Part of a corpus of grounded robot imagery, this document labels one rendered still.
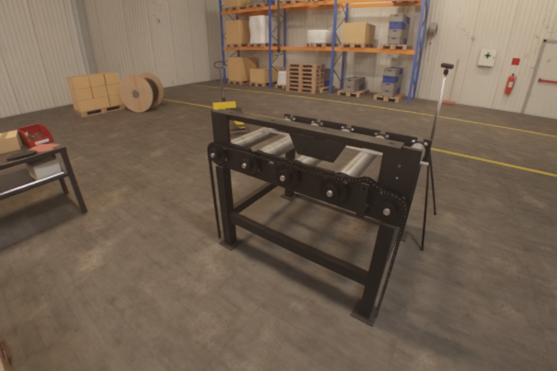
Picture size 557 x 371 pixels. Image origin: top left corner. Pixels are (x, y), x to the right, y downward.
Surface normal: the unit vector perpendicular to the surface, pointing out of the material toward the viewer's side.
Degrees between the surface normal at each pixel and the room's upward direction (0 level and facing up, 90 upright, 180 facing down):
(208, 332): 0
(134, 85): 90
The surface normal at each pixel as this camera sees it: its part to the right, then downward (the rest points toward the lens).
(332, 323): 0.00, -0.91
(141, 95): -0.11, 0.41
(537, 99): -0.57, 0.34
